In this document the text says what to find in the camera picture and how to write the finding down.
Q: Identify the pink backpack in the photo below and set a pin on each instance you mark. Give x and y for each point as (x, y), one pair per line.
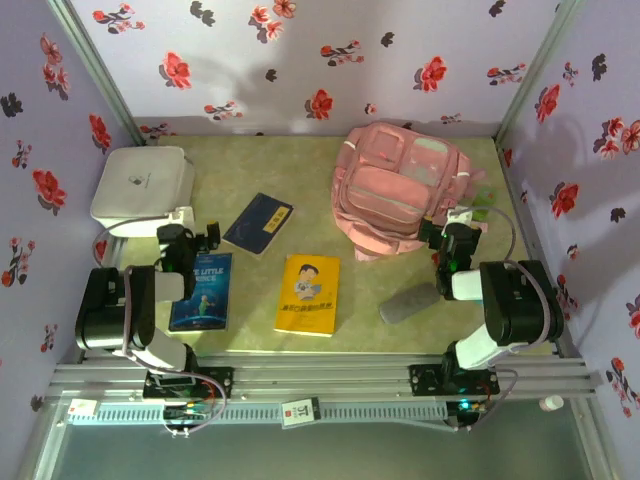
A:
(390, 200)

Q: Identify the dark blue notebook yellow label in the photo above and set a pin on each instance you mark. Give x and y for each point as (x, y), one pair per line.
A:
(257, 225)

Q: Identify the blue Little Prince book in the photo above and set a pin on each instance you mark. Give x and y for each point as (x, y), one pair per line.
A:
(207, 300)

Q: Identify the grey pencil case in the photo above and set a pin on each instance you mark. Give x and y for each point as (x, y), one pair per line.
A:
(409, 304)

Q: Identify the yellow cartoon cover book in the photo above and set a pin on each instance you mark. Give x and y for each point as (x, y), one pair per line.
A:
(307, 300)

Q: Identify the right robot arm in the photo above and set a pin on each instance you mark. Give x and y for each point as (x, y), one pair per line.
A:
(515, 300)

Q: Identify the small red object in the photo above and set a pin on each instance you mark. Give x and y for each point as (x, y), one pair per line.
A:
(436, 259)

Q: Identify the green plastic bottle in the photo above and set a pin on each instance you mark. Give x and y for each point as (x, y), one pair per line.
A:
(484, 196)

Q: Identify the white storage box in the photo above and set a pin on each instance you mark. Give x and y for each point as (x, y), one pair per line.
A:
(140, 190)

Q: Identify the green marbled table mat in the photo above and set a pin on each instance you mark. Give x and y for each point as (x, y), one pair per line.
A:
(310, 175)

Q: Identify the small white bottle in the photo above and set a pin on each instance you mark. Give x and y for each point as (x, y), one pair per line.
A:
(551, 402)

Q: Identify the white label card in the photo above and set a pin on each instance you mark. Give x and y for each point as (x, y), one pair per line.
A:
(300, 411)

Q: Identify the small white red box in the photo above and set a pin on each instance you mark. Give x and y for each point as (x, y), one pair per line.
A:
(82, 409)

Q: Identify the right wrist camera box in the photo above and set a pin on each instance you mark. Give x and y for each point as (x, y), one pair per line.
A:
(460, 216)

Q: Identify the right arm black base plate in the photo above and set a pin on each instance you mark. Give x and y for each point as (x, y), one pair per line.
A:
(425, 380)

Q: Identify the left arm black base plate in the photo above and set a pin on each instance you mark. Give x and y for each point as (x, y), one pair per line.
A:
(220, 382)

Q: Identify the aluminium mounting rail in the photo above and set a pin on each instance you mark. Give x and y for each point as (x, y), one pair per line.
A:
(325, 380)

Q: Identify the aluminium corner post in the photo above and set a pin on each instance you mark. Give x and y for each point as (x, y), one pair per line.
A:
(537, 65)
(95, 70)

